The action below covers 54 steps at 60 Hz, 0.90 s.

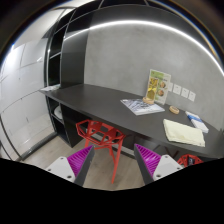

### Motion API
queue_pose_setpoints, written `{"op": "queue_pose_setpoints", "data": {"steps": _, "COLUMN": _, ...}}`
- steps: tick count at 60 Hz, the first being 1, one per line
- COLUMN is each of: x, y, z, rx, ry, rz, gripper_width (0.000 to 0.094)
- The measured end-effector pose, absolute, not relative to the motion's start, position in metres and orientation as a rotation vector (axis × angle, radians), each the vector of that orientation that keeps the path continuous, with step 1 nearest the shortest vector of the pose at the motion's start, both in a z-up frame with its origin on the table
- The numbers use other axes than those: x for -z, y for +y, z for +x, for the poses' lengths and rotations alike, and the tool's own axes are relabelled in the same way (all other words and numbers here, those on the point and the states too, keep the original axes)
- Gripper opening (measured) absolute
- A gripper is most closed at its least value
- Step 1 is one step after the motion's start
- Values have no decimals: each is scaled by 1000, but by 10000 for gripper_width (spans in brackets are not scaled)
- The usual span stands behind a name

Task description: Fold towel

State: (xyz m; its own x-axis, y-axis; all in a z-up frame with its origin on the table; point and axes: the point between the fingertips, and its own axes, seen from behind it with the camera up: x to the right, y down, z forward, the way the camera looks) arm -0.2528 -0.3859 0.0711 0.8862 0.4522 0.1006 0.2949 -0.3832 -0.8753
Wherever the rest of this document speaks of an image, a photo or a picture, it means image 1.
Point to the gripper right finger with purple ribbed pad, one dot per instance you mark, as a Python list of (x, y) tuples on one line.
[(153, 166)]

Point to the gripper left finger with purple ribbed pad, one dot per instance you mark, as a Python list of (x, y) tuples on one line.
[(75, 167)]

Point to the cream folded towel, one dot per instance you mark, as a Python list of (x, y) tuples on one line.
[(177, 132)]

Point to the red metal chair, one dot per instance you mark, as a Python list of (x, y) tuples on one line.
[(103, 136)]

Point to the small round wooden coaster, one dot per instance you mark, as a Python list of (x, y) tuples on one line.
[(174, 110)]

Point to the white object in lower shelf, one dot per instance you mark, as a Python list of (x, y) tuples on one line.
[(58, 113)]

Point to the large open magazine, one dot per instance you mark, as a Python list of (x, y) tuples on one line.
[(139, 107)]

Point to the blue and white booklet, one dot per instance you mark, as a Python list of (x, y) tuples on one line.
[(197, 122)]

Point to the standing green menu card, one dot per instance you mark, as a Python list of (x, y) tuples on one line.
[(162, 86)]

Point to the gold trophy on wooden base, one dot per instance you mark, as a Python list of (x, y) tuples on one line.
[(150, 95)]

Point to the papers on shelf ledge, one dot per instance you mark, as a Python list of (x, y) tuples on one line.
[(51, 88)]

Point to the black shelving unit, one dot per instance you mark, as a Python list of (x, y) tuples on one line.
[(64, 64)]

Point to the white wall socket right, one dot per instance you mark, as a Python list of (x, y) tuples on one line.
[(192, 96)]

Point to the white wall socket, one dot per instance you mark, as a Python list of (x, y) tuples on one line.
[(192, 96), (177, 89), (170, 87)]

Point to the white wall socket middle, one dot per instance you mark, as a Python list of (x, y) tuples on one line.
[(177, 89)]

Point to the white wall socket left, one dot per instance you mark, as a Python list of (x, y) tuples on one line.
[(170, 87)]

